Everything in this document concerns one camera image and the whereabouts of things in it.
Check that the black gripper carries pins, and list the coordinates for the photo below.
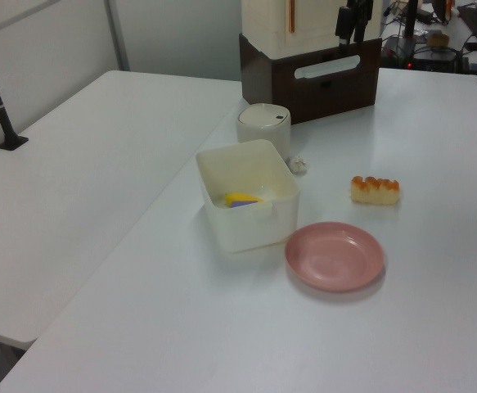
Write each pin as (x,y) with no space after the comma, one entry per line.
(361,5)

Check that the bread with orange topping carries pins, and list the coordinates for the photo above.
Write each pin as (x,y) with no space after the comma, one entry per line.
(374,192)

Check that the pink plate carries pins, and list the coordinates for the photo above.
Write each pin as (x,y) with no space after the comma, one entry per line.
(334,257)

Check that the black monitor stand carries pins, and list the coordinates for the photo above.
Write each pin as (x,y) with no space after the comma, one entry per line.
(408,24)

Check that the dark brown drawer box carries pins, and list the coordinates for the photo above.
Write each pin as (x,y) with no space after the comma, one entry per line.
(332,92)

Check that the small cream trash can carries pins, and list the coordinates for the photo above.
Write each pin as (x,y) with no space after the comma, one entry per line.
(264,129)

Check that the crumpled white paper ball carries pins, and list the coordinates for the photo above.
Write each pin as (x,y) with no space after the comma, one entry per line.
(299,164)

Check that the yellow and purple toy block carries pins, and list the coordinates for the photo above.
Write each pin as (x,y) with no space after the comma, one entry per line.
(242,200)

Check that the cream open plastic container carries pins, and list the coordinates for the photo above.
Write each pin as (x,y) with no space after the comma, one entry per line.
(258,229)

